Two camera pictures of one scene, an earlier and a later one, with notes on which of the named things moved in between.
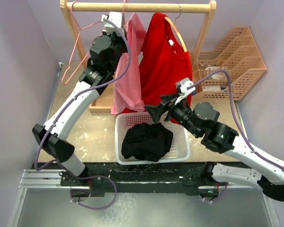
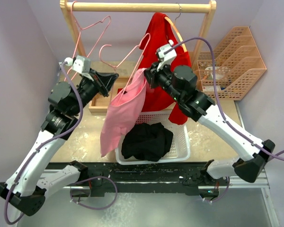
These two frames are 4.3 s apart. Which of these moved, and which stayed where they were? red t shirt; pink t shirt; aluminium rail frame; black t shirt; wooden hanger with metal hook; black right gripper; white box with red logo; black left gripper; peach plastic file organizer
Moved: pink t shirt; black right gripper; black left gripper
Stayed: aluminium rail frame; peach plastic file organizer; black t shirt; red t shirt; wooden hanger with metal hook; white box with red logo
